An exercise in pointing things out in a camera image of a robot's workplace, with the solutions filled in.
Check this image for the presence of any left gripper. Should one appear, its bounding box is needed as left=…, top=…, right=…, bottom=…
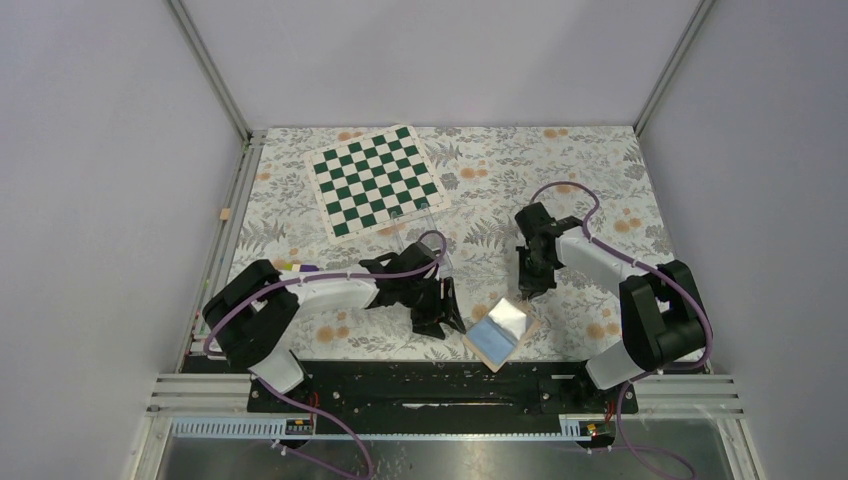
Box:
left=400, top=277, right=465, bottom=340

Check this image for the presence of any beige card holder wallet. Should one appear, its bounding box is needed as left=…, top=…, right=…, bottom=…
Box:
left=462, top=298, right=539, bottom=373

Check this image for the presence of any clear plastic card box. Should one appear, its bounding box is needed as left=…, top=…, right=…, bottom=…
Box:
left=390, top=204, right=454, bottom=279

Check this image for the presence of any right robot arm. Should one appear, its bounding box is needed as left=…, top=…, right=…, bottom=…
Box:
left=515, top=202, right=710, bottom=412

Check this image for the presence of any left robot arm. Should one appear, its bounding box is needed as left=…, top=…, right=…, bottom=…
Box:
left=201, top=241, right=466, bottom=411

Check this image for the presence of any floral tablecloth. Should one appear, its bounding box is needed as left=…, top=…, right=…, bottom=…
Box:
left=215, top=126, right=674, bottom=361

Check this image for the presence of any green white chessboard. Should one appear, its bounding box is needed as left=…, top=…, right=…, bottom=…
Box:
left=304, top=125, right=451, bottom=244

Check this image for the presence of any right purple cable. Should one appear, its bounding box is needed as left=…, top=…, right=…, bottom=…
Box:
left=529, top=180, right=715, bottom=480

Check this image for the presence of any purple cable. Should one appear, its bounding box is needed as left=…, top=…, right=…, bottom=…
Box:
left=529, top=180, right=715, bottom=480
left=201, top=229, right=448, bottom=480

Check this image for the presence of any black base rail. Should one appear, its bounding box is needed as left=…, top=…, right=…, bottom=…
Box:
left=228, top=359, right=641, bottom=436

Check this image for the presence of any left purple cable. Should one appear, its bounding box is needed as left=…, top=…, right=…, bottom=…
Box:
left=201, top=229, right=448, bottom=480

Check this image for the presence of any white slotted cable duct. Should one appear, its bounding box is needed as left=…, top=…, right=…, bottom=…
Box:
left=170, top=414, right=596, bottom=441

